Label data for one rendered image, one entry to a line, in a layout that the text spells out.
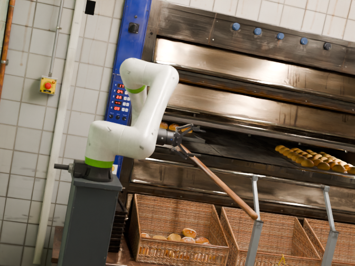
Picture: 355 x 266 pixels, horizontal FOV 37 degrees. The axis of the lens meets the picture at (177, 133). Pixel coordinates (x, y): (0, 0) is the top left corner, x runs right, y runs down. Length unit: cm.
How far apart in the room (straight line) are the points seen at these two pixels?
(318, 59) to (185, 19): 95
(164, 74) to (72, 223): 78
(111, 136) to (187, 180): 140
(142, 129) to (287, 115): 163
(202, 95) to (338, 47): 99
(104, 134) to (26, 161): 130
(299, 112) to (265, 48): 50
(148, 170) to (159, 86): 119
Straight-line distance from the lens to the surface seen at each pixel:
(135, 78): 254
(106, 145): 228
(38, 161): 350
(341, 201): 402
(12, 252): 369
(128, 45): 339
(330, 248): 338
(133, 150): 225
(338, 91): 383
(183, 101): 348
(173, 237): 355
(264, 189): 377
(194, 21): 350
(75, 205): 231
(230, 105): 357
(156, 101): 239
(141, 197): 356
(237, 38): 357
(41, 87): 335
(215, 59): 352
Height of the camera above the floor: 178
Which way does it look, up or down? 8 degrees down
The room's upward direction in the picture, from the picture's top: 11 degrees clockwise
